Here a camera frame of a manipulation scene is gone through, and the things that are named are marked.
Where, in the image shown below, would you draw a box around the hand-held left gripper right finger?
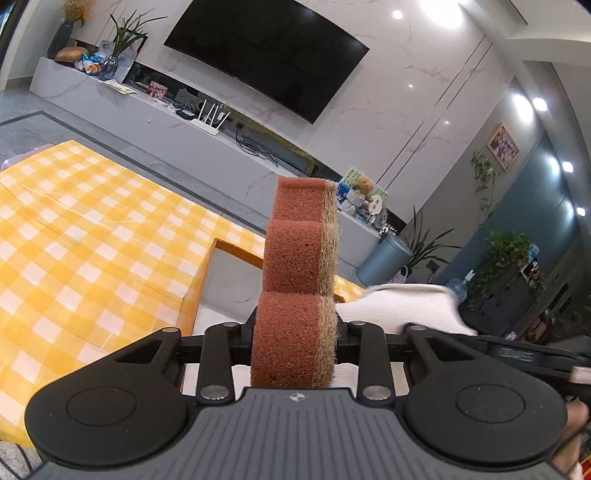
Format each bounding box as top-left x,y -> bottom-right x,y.
336,314 -> 490,403

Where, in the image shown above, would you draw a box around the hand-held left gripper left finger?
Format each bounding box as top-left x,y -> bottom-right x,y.
111,308 -> 258,405

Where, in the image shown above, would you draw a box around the sunken white bin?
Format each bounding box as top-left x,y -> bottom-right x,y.
182,237 -> 365,398

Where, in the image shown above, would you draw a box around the white towel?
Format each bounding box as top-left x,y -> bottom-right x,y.
335,284 -> 478,335

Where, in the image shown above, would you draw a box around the brown scouring sponge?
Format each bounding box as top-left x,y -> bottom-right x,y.
250,178 -> 341,389

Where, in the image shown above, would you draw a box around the person's right hand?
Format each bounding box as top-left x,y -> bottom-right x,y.
551,401 -> 589,474

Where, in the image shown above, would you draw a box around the dark storage cabinet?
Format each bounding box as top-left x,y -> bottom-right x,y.
462,263 -> 550,342

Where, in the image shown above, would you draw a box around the grey round trash can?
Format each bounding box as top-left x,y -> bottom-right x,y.
356,233 -> 414,287

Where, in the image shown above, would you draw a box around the blue water jug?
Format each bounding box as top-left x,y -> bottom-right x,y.
445,270 -> 476,301

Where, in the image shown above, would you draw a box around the bushy green potted plant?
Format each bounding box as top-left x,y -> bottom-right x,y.
471,231 -> 532,305

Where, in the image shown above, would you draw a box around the long-leaf potted floor plant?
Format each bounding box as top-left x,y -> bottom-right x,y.
406,208 -> 462,282

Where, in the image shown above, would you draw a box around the yellow checkered tablecloth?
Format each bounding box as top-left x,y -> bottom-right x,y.
0,141 -> 370,450

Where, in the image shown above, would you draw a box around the hanging vine plant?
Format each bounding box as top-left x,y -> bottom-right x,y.
471,151 -> 502,217

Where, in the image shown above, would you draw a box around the white marble TV cabinet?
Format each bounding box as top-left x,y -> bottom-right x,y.
30,55 -> 398,268

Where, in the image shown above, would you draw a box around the white router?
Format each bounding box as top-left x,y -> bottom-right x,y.
190,99 -> 232,137

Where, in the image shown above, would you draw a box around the striped rug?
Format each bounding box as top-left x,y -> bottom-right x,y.
0,443 -> 42,480

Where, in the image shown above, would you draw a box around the pile of snack packets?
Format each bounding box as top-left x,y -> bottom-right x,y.
76,52 -> 109,75

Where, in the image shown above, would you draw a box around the green plant in glass vase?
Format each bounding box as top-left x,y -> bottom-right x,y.
109,10 -> 169,81

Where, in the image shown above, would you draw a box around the golden gourd ornament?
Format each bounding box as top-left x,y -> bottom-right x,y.
54,44 -> 88,62

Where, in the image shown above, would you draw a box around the dark vase with dried flowers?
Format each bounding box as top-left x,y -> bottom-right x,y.
47,0 -> 88,58

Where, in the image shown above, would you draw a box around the black cables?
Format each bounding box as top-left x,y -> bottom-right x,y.
235,127 -> 280,167

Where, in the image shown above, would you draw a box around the framed wall picture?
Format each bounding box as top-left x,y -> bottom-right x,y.
487,123 -> 520,171

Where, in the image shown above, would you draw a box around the black wall television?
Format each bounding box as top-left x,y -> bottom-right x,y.
164,0 -> 370,124

